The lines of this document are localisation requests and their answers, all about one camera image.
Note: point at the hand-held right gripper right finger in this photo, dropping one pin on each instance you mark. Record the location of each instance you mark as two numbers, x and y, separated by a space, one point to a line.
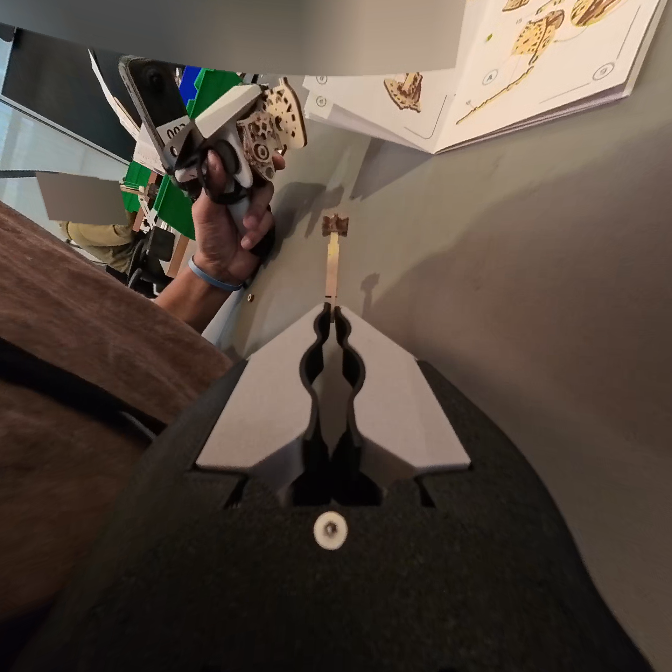
414 420

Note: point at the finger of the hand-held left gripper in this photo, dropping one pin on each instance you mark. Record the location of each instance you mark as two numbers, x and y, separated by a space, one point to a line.
231 107
242 162

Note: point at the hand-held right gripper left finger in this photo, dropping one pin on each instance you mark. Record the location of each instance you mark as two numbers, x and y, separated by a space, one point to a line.
252 420

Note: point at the small wooden gear model assembly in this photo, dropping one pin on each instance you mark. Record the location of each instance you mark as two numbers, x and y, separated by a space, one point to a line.
278 120

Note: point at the wooden axle with gear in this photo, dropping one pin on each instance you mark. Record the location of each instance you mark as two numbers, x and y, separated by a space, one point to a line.
334 257

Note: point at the white instruction booklet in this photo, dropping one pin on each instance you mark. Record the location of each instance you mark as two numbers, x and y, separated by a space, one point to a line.
525 78

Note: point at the person's left hand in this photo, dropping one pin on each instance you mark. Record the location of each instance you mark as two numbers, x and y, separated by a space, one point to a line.
225 236

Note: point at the green plastic bin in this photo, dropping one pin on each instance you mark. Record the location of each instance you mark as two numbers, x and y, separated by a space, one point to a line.
210 89

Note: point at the blue plastic bin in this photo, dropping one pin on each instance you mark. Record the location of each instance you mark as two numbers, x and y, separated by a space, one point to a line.
188 84

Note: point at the tall white paper sheet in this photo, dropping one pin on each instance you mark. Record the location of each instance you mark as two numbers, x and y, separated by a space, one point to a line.
113 105

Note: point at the black partition board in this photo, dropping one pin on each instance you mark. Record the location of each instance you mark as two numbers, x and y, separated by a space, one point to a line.
52 89

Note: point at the blue wrist band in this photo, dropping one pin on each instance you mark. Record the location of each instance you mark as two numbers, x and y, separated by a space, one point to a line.
210 277

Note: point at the black office chair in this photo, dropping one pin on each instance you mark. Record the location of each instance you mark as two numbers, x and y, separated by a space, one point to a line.
152 262

